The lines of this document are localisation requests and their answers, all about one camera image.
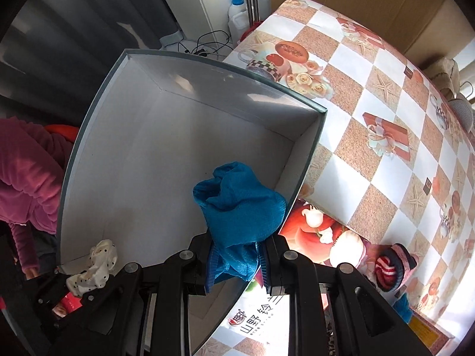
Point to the red plastic chair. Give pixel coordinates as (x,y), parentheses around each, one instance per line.
(63,131)

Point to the grey fabric item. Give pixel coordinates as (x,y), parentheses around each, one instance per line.
(464,113)

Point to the checkered printed tablecloth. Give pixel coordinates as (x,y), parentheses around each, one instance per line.
(352,178)

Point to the person's jeans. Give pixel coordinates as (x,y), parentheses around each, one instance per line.
(48,252)

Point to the person's left forearm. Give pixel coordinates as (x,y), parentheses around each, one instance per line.
(24,252)

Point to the beige plush toy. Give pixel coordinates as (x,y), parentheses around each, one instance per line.
(443,70)

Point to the red striped knit sock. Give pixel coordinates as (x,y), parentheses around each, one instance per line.
(389,270)

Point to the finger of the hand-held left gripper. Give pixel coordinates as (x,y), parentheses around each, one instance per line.
(48,291)

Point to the white cardboard box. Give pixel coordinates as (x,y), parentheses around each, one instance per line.
(167,148)

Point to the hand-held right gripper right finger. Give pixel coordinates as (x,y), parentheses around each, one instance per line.
(265,267)

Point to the blue knit cloth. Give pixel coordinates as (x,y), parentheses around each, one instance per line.
(241,211)

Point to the white plastic jug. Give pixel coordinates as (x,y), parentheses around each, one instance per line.
(237,28)

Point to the grey curtain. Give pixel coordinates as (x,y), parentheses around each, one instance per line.
(74,44)

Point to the white bottle with blue cap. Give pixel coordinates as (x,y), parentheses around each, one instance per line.
(238,3)

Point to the orange box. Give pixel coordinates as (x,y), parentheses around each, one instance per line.
(426,332)

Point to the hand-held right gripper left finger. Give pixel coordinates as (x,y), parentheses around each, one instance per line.
(210,267)

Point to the white polka-dot cloth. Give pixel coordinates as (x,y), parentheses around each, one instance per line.
(96,263)

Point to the small blue cloth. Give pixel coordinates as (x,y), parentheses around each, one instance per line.
(403,309)

